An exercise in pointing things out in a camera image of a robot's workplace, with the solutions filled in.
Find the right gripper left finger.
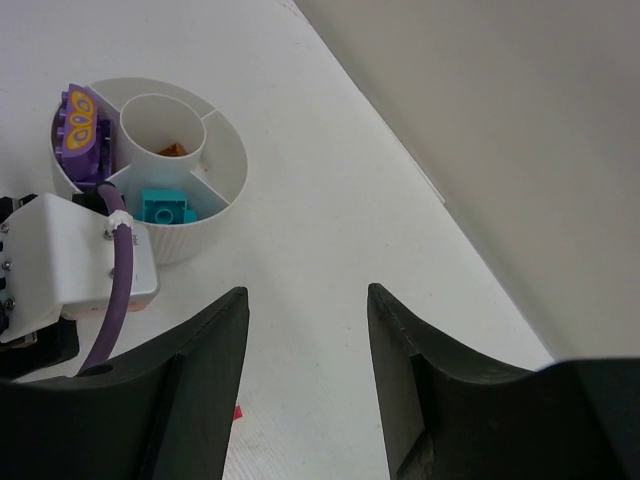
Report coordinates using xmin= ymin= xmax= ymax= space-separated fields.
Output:
xmin=1 ymin=287 xmax=249 ymax=479

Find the brown lego plate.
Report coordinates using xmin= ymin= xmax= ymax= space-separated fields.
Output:
xmin=156 ymin=142 xmax=188 ymax=157

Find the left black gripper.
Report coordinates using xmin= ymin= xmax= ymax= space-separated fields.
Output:
xmin=1 ymin=194 xmax=79 ymax=380

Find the purple butterfly lego brick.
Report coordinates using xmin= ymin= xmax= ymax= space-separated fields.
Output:
xmin=53 ymin=84 xmax=113 ymax=190

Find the white divided round container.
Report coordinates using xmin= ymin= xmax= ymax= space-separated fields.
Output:
xmin=48 ymin=77 xmax=249 ymax=265

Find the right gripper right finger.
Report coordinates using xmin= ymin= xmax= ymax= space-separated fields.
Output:
xmin=367 ymin=283 xmax=639 ymax=479

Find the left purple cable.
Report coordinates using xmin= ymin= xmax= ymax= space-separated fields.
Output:
xmin=77 ymin=182 xmax=137 ymax=376

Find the teal square lego brick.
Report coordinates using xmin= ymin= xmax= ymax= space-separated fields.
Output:
xmin=134 ymin=189 xmax=198 ymax=225

